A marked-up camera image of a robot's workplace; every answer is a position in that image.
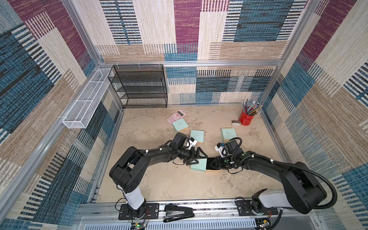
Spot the black wire shelf rack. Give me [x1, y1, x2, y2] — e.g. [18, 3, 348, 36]
[108, 64, 168, 109]

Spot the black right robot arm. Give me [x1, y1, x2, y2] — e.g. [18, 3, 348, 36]
[212, 137, 338, 214]

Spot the mint jewelry box right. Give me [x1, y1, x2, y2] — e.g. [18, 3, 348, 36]
[221, 128, 237, 142]

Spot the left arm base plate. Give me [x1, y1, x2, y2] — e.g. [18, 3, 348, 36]
[118, 203, 159, 220]

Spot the white tape dispenser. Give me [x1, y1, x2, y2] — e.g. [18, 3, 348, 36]
[232, 120, 242, 127]

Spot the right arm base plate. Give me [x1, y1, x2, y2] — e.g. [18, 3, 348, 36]
[234, 199, 279, 217]

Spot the white mesh wall basket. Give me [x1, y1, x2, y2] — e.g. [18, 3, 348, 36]
[62, 69, 111, 129]

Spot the mint drawer jewelry box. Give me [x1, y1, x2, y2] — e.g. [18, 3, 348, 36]
[190, 158, 220, 173]

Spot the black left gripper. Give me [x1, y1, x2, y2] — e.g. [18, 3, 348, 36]
[178, 149, 209, 167]

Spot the black stapler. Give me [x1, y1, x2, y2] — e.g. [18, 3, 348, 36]
[163, 205, 195, 223]

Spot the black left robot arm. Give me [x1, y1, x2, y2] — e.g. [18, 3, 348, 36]
[109, 132, 208, 219]

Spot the mint jewelry box centre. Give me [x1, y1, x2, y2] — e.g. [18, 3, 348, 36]
[190, 130, 205, 144]

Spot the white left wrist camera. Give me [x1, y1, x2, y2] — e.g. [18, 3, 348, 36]
[186, 137, 197, 150]

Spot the red pencil cup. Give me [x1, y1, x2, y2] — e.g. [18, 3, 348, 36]
[238, 111, 254, 126]

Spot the pink calculator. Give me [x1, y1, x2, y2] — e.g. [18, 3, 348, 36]
[166, 109, 187, 124]

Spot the mint jewelry box near calculator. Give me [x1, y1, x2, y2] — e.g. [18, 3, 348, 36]
[172, 118, 189, 132]

